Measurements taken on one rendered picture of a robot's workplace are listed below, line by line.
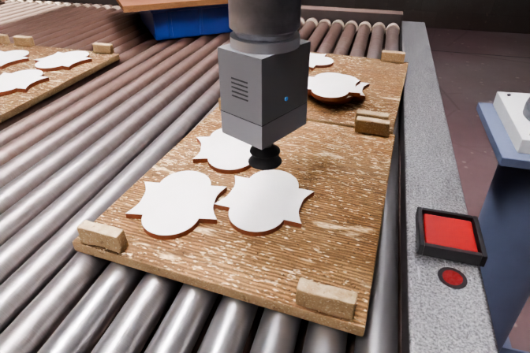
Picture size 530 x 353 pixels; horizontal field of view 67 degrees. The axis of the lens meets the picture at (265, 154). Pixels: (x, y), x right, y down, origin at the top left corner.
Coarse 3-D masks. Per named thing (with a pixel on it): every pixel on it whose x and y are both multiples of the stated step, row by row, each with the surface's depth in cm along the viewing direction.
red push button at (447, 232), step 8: (424, 216) 53; (432, 216) 53; (440, 216) 53; (424, 224) 52; (432, 224) 52; (440, 224) 52; (448, 224) 52; (456, 224) 52; (464, 224) 52; (424, 232) 51; (432, 232) 50; (440, 232) 50; (448, 232) 50; (456, 232) 50; (464, 232) 50; (472, 232) 50; (424, 240) 50; (432, 240) 49; (440, 240) 49; (448, 240) 49; (456, 240) 49; (464, 240) 49; (472, 240) 49; (464, 248) 48; (472, 248) 48
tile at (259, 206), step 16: (240, 176) 58; (256, 176) 58; (272, 176) 58; (288, 176) 58; (240, 192) 55; (256, 192) 55; (272, 192) 55; (288, 192) 55; (304, 192) 55; (224, 208) 53; (240, 208) 52; (256, 208) 52; (272, 208) 52; (288, 208) 52; (240, 224) 50; (256, 224) 50; (272, 224) 50; (288, 224) 50
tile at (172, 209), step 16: (176, 176) 58; (192, 176) 58; (160, 192) 55; (176, 192) 55; (192, 192) 55; (208, 192) 55; (224, 192) 56; (144, 208) 52; (160, 208) 52; (176, 208) 52; (192, 208) 52; (208, 208) 52; (144, 224) 50; (160, 224) 50; (176, 224) 50; (192, 224) 50
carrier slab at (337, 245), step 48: (192, 144) 68; (288, 144) 68; (336, 144) 68; (384, 144) 68; (144, 192) 56; (336, 192) 56; (384, 192) 56; (144, 240) 48; (192, 240) 48; (240, 240) 48; (288, 240) 48; (336, 240) 48; (240, 288) 42; (288, 288) 42
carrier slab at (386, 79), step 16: (336, 64) 103; (352, 64) 103; (368, 64) 103; (384, 64) 103; (400, 64) 103; (368, 80) 93; (384, 80) 93; (400, 80) 93; (368, 96) 85; (384, 96) 85; (400, 96) 85; (320, 112) 79; (336, 112) 79; (352, 112) 79; (384, 112) 79
